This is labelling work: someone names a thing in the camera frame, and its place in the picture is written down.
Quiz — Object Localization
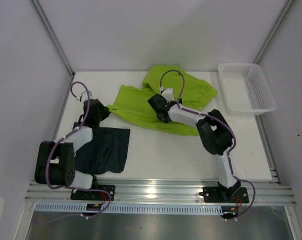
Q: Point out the lime green shorts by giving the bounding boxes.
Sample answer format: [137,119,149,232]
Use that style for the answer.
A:
[108,65,218,136]

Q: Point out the dark navy shorts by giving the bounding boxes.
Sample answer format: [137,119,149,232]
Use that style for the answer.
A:
[75,126,130,175]

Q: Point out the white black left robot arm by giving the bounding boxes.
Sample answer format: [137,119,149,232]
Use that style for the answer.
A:
[34,99,110,200]

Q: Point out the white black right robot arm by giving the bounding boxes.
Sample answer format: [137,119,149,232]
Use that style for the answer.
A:
[148,94,241,202]

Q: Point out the white plastic basket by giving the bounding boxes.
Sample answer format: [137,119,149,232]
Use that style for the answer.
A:
[218,63,277,116]

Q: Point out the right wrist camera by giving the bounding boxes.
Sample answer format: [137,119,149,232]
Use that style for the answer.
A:
[160,87,174,102]

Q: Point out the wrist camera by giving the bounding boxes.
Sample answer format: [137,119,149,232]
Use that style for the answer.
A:
[160,87,174,102]
[76,91,92,103]

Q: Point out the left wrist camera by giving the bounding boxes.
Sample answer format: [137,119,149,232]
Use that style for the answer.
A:
[76,91,92,103]

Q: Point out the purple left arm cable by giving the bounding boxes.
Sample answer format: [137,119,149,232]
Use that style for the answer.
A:
[44,81,112,223]

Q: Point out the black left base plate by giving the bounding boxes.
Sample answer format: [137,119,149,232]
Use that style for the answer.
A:
[70,184,115,202]

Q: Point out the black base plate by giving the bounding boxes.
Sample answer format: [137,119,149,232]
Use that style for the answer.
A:
[70,184,115,202]
[199,186,249,204]

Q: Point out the white slotted cable duct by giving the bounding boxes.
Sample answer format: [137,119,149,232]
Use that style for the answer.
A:
[34,202,223,216]

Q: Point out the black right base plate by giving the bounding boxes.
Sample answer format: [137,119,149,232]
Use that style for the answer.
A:
[199,186,249,204]

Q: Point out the left aluminium frame post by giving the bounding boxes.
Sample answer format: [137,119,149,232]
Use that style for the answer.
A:
[29,0,74,77]

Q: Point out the aluminium frame post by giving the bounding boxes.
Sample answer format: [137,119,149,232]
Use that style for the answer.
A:
[253,0,298,65]
[29,0,74,77]

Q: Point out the aluminium mounting rail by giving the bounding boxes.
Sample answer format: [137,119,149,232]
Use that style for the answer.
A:
[24,179,297,206]

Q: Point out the right aluminium frame post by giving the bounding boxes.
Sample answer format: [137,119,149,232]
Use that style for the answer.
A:
[253,0,298,65]

